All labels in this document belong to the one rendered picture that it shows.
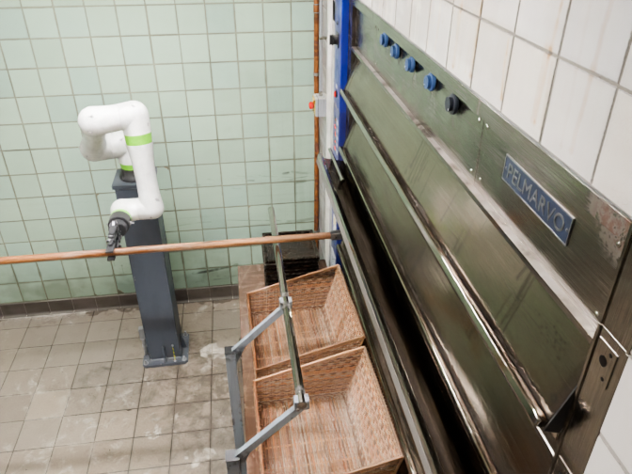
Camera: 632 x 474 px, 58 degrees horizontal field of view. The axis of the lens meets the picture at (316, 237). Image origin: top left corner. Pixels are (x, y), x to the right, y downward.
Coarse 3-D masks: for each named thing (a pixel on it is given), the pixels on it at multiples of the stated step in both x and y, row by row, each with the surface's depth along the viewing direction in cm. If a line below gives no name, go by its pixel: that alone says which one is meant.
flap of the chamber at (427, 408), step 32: (352, 192) 232; (352, 224) 208; (352, 256) 189; (384, 256) 192; (384, 288) 175; (384, 352) 151; (416, 352) 152; (416, 384) 141; (448, 416) 134; (448, 448) 125
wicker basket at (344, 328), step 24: (336, 264) 286; (264, 288) 285; (312, 288) 290; (336, 288) 283; (264, 312) 293; (312, 312) 294; (336, 312) 278; (264, 336) 279; (312, 336) 279; (336, 336) 274; (360, 336) 240; (264, 360) 264; (288, 360) 240; (312, 360) 242; (264, 384) 245; (336, 384) 252
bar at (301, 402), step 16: (272, 208) 268; (272, 224) 256; (288, 304) 207; (272, 320) 212; (288, 320) 199; (256, 336) 215; (288, 336) 192; (240, 352) 219; (240, 400) 233; (304, 400) 168; (240, 416) 235; (288, 416) 171; (240, 432) 240; (272, 432) 173; (240, 448) 178; (240, 464) 180
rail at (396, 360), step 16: (320, 160) 250; (336, 192) 224; (336, 208) 215; (352, 240) 193; (368, 288) 170; (384, 320) 157; (384, 336) 153; (400, 368) 142; (400, 384) 139; (416, 400) 133; (416, 416) 129; (432, 448) 121; (432, 464) 118
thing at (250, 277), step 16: (240, 272) 327; (256, 272) 327; (240, 288) 314; (256, 288) 314; (240, 304) 302; (272, 304) 302; (240, 320) 291; (304, 416) 238; (256, 432) 231; (320, 432) 231; (256, 448) 224; (304, 448) 224; (256, 464) 218
